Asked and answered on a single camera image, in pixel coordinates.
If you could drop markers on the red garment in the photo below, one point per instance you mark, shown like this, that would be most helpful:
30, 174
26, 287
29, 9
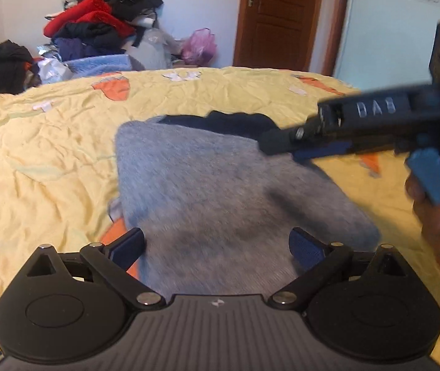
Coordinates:
88, 13

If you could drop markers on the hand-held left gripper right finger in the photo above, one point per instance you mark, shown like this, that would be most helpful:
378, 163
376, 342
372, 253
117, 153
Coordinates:
305, 251

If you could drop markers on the dark navy garment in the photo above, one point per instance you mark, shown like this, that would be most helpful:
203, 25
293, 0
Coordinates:
84, 40

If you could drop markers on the yellow printed blanket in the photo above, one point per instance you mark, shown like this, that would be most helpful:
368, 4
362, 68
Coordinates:
42, 154

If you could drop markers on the pink plastic bag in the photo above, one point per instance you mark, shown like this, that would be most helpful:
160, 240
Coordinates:
200, 48

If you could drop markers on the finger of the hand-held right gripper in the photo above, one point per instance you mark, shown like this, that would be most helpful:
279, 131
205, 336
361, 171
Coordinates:
282, 139

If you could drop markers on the grey sweater with navy sleeves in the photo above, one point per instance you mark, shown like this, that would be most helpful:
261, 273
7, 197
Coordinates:
212, 193

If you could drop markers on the pale flower print panel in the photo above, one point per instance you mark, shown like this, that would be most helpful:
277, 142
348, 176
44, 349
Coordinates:
382, 34

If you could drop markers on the light blue fleece blanket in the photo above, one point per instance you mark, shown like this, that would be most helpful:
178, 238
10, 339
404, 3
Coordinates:
100, 63

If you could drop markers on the grey plastic bag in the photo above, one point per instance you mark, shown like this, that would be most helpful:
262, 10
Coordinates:
150, 52

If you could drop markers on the brown wooden door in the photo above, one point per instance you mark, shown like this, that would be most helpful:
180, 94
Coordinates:
278, 19

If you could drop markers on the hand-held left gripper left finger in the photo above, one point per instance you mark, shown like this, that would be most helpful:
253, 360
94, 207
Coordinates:
129, 249

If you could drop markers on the white plastic bag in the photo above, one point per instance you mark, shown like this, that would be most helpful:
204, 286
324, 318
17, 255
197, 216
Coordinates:
53, 67

